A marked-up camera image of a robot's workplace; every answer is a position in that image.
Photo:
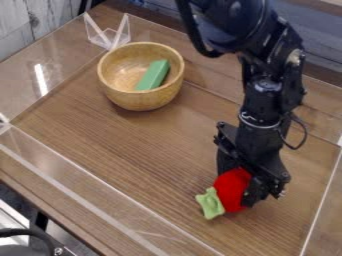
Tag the clear acrylic tray wall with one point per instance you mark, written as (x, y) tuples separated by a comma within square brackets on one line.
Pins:
[(115, 174)]

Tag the wooden bowl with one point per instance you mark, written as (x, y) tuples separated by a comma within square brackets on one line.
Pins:
[(141, 76)]

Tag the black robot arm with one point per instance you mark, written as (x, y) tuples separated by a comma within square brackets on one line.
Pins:
[(246, 28)]

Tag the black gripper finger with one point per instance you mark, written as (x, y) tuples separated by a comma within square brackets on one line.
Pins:
[(228, 161), (256, 192)]

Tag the green rectangular block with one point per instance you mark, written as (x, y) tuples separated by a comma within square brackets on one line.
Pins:
[(154, 75)]

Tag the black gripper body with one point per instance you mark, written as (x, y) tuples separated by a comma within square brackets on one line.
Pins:
[(258, 151)]

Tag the red plush strawberry toy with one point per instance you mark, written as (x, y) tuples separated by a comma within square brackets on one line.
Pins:
[(224, 197)]

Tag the clear acrylic corner bracket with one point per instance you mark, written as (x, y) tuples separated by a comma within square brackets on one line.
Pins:
[(109, 38)]

